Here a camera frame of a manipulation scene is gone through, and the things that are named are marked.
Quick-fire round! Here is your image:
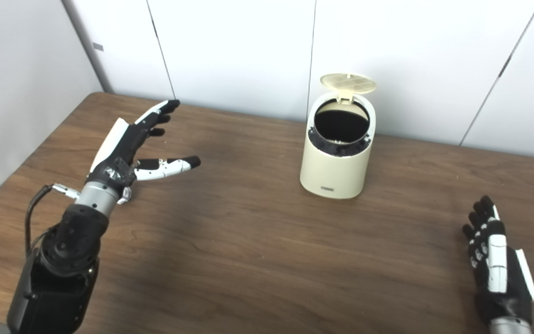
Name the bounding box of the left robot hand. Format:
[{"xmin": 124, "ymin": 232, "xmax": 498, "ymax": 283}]
[{"xmin": 86, "ymin": 99, "xmax": 201, "ymax": 195}]

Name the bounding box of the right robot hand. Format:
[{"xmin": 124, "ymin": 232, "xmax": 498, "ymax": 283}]
[{"xmin": 462, "ymin": 195, "xmax": 534, "ymax": 325}]

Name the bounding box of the cream-colored bin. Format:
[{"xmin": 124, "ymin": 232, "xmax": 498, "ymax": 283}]
[{"xmin": 300, "ymin": 91, "xmax": 376, "ymax": 199}]

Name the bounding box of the cream round bin lid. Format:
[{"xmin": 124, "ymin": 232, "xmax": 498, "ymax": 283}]
[{"xmin": 320, "ymin": 73, "xmax": 377, "ymax": 103}]

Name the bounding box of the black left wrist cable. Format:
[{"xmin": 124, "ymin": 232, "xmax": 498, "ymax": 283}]
[{"xmin": 25, "ymin": 183, "xmax": 82, "ymax": 256}]

